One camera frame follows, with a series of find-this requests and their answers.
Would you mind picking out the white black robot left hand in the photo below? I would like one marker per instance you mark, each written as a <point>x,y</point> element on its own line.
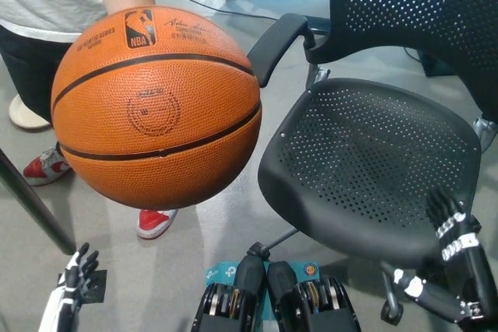
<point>64,301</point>

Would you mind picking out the beige round plate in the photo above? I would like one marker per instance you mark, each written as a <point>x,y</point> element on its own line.
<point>23,118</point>

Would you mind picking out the black floor tape patch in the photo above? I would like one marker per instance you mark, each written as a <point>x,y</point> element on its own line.
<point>99,289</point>

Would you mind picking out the red white right sneaker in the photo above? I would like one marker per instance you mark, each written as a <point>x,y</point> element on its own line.
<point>43,168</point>

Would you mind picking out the black box on floor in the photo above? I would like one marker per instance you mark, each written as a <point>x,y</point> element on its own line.
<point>439,65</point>

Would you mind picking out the red white left sneaker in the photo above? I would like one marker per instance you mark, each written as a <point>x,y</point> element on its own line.
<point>153,223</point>

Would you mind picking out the orange NBA basketball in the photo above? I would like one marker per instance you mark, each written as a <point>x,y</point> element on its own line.
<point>155,114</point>

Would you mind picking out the red white sneaker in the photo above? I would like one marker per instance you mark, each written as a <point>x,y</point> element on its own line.
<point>153,223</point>
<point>43,168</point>

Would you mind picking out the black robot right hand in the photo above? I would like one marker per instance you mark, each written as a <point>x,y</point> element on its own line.
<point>468,270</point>

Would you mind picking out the teal router box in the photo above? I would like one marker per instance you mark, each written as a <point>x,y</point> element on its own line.
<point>221,271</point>

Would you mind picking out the black perforated office chair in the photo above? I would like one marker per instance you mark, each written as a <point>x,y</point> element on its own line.
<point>369,153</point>

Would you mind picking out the black metal pole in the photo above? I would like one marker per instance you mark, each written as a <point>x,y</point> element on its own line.
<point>35,203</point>

